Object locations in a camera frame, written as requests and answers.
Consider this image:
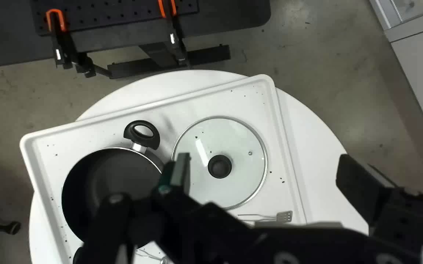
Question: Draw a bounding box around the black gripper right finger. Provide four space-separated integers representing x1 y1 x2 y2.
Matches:
334 153 423 257

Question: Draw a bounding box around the orange handled bar clamp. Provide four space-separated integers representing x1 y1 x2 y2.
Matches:
44 7 98 79
155 0 193 70

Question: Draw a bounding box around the black robot cart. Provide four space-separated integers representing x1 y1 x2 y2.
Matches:
0 0 271 81

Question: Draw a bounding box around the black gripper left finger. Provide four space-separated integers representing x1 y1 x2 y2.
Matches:
76 151 252 264

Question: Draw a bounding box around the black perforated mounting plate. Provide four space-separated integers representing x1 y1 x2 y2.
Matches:
27 0 201 38

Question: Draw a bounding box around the white plastic tray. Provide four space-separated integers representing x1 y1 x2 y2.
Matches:
19 73 306 264

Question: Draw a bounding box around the white cabinet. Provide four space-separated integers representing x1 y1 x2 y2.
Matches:
367 0 423 163

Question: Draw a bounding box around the black cooking pot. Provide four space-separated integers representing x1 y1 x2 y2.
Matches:
60 119 167 264

